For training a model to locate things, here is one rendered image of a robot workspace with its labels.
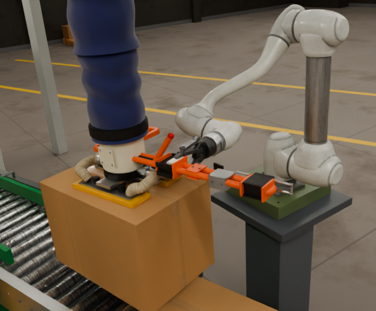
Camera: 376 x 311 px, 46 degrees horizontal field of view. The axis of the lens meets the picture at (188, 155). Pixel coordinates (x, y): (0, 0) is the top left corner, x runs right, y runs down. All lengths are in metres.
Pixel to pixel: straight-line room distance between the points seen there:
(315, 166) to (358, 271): 1.24
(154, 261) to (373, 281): 1.73
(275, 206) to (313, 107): 0.48
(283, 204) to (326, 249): 1.19
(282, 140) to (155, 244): 0.83
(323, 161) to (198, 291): 0.79
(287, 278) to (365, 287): 0.70
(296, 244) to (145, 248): 0.99
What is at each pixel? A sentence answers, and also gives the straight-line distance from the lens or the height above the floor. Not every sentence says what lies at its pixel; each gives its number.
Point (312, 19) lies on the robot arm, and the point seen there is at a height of 1.63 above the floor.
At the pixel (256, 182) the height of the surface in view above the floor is 1.23.
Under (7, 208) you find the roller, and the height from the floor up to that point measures 0.54.
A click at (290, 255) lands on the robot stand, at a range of 2.33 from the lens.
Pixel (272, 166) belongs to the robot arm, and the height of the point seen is 0.95.
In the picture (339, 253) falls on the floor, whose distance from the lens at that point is 3.20.
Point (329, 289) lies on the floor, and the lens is 2.90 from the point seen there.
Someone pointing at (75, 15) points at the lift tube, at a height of 1.73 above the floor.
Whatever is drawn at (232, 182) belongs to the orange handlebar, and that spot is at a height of 1.22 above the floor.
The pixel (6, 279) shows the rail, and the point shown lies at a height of 0.60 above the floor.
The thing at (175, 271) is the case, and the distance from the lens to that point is 1.75.
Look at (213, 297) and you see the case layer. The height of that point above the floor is 0.54.
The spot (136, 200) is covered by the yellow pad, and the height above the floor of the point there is 1.09.
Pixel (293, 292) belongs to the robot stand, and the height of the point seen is 0.22.
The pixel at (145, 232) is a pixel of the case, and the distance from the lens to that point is 1.54.
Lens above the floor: 1.86
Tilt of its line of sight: 24 degrees down
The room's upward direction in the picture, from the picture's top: 4 degrees counter-clockwise
